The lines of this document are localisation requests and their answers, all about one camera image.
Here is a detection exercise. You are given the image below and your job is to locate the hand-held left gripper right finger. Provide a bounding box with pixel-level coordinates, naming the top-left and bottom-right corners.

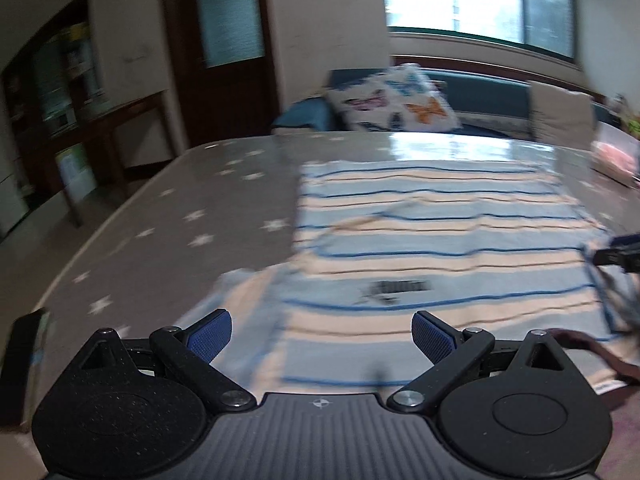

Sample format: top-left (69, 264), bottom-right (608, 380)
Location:
top-left (387, 310), bottom-right (568, 413)

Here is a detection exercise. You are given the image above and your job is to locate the black rectangular object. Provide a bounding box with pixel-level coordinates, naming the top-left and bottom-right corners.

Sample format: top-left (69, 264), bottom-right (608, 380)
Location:
top-left (0, 307), bottom-right (52, 433)

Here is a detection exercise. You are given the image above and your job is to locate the wooden side table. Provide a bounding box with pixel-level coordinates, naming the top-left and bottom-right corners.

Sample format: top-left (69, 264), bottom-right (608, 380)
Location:
top-left (75, 90), bottom-right (177, 227)

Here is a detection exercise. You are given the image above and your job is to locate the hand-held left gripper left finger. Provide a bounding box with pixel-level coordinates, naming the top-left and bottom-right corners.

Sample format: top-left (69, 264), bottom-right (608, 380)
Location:
top-left (75, 309), bottom-right (257, 413)

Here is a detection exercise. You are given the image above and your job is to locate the clear bag with pink contents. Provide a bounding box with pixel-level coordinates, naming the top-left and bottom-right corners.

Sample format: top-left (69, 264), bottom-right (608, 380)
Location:
top-left (590, 122), bottom-right (640, 187)

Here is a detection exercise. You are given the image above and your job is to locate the butterfly print pillow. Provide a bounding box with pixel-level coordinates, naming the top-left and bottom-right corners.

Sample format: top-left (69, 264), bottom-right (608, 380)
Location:
top-left (325, 62), bottom-right (461, 133)

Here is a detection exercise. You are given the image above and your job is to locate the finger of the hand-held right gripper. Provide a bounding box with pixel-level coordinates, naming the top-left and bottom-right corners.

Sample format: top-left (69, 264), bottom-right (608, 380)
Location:
top-left (592, 232), bottom-right (640, 270)

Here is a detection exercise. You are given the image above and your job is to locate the blue sofa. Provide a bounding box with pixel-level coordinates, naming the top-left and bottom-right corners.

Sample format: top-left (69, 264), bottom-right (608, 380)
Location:
top-left (272, 67), bottom-right (621, 143)

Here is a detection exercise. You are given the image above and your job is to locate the beige cushion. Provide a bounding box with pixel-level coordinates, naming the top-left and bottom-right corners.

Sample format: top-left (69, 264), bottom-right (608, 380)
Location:
top-left (527, 80), bottom-right (598, 146)

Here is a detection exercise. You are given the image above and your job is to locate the wooden display cabinet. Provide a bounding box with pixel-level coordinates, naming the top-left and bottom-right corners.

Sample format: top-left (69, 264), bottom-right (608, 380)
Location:
top-left (0, 0), bottom-right (107, 238)

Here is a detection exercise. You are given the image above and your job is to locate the dark wooden door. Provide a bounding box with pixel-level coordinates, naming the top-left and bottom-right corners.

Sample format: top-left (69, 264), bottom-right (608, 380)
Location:
top-left (160, 0), bottom-right (282, 147)

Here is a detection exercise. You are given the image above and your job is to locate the grey star-print tablecloth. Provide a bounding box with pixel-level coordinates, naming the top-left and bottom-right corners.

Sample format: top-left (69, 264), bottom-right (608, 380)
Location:
top-left (0, 130), bottom-right (640, 461)

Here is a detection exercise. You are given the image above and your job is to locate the yellow orange plush toy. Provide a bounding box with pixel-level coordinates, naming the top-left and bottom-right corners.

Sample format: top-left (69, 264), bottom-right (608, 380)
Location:
top-left (620, 97), bottom-right (640, 137)

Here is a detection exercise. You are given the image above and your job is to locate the window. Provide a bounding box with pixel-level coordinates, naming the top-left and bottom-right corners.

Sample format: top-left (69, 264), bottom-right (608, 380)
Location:
top-left (380, 0), bottom-right (576, 58)

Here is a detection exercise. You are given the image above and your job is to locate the brown strap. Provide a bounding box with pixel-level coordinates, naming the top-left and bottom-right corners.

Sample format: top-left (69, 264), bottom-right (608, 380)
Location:
top-left (550, 329), bottom-right (640, 383)

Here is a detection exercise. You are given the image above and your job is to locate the blue beige striped shirt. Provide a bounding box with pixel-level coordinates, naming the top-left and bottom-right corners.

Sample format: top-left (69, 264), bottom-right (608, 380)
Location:
top-left (175, 160), bottom-right (632, 397)

